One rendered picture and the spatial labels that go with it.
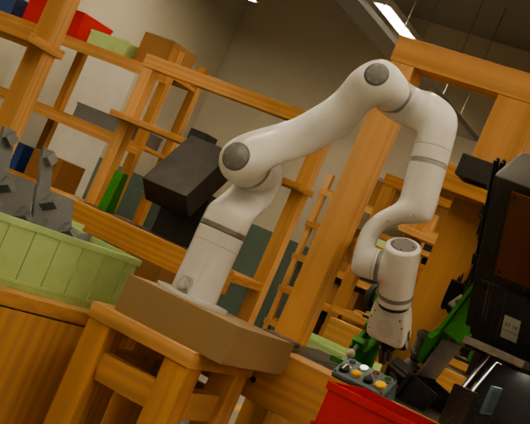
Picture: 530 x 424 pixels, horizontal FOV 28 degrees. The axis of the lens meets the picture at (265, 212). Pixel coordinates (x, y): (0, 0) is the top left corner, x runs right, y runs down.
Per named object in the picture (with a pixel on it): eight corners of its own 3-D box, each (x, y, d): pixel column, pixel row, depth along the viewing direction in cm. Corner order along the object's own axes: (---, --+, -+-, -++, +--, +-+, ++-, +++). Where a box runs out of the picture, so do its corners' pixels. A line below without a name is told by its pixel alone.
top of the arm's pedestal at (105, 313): (188, 368, 241) (195, 352, 241) (86, 315, 257) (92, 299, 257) (250, 378, 269) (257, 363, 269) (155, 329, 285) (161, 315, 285)
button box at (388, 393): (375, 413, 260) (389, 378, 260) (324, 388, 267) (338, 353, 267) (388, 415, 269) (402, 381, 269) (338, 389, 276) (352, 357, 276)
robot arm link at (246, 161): (247, 203, 269) (223, 188, 254) (229, 163, 273) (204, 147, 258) (420, 103, 258) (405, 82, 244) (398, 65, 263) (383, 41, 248)
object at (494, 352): (520, 373, 252) (525, 361, 252) (459, 346, 260) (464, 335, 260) (551, 383, 286) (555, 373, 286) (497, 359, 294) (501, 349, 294)
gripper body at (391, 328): (368, 298, 250) (362, 336, 255) (405, 314, 245) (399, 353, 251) (384, 284, 255) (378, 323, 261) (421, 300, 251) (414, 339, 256)
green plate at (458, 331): (449, 361, 278) (499, 297, 275) (426, 341, 282) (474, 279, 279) (461, 364, 288) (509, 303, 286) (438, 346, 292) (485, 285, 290)
